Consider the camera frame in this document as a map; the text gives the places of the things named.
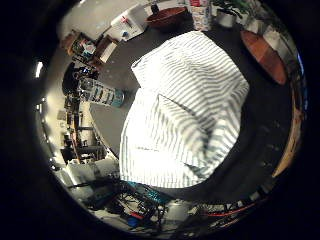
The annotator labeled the patterned teal spray bottle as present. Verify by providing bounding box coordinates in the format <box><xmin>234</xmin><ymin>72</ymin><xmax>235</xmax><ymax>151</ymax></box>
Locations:
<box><xmin>77</xmin><ymin>77</ymin><xmax>126</xmax><ymax>109</ymax></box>

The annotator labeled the white striped cloth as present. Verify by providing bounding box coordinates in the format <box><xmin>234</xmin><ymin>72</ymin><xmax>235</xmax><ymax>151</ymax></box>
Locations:
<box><xmin>118</xmin><ymin>30</ymin><xmax>251</xmax><ymax>190</ymax></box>

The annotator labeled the teal equipment rack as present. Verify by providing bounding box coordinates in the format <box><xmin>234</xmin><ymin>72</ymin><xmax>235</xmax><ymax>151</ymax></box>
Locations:
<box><xmin>131</xmin><ymin>182</ymin><xmax>173</xmax><ymax>205</ymax></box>

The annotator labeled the white cardboard box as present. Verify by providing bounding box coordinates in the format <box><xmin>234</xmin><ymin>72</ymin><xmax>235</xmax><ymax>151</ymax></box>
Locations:
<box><xmin>110</xmin><ymin>4</ymin><xmax>150</xmax><ymax>43</ymax></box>

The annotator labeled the wooden bowl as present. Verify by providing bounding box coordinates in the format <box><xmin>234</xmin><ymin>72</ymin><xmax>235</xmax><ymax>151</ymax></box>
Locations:
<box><xmin>145</xmin><ymin>6</ymin><xmax>190</xmax><ymax>30</ymax></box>

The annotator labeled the printed paper cup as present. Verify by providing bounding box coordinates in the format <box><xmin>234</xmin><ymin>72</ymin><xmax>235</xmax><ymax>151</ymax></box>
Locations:
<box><xmin>189</xmin><ymin>0</ymin><xmax>213</xmax><ymax>32</ymax></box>

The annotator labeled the round wooden board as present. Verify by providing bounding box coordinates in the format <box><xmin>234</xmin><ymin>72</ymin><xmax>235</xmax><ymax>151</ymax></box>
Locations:
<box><xmin>240</xmin><ymin>30</ymin><xmax>288</xmax><ymax>86</ymax></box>

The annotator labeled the leafy plant in white pot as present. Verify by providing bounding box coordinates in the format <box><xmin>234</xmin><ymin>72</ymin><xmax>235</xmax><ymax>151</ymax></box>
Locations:
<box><xmin>212</xmin><ymin>0</ymin><xmax>246</xmax><ymax>29</ymax></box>

